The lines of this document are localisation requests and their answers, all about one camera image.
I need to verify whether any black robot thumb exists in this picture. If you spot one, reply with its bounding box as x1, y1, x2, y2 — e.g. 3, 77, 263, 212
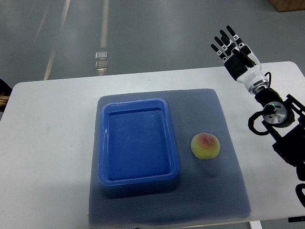
232, 49, 255, 67

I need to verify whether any upper floor marker plate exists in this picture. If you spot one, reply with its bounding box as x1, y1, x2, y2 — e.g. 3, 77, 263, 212
95, 51, 108, 60

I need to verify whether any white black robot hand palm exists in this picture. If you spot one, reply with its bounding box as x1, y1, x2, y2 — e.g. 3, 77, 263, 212
223, 45, 266, 87

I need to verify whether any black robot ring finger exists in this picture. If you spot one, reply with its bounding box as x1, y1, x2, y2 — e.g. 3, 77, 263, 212
214, 36, 232, 57

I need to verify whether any floor marker plate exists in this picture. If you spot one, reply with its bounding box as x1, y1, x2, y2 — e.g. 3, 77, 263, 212
95, 60, 108, 71
95, 51, 108, 60

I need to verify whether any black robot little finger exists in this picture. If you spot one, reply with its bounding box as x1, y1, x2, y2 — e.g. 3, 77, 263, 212
210, 44, 228, 62

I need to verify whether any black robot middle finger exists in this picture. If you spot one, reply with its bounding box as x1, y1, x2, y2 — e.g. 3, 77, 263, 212
220, 30, 238, 51

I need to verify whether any dark object at left edge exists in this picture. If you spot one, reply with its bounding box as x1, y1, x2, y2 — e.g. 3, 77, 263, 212
0, 79, 12, 112

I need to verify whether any brown cardboard box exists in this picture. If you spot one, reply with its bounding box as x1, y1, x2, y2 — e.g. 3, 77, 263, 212
269, 0, 305, 12

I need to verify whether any lower floor marker plate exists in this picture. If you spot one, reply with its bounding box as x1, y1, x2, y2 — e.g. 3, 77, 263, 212
95, 60, 108, 71

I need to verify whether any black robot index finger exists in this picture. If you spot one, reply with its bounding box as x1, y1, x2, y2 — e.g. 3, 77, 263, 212
226, 25, 245, 49

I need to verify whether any yellow red peach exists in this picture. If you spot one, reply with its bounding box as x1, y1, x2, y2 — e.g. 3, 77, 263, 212
191, 133, 220, 160

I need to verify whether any grey blue textured mat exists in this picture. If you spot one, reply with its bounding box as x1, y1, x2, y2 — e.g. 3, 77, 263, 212
89, 89, 251, 229

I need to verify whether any blue plastic tray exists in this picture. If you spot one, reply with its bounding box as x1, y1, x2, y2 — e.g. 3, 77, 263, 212
98, 98, 180, 187

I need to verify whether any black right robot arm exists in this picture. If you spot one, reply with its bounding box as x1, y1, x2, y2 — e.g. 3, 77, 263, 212
211, 26, 305, 205

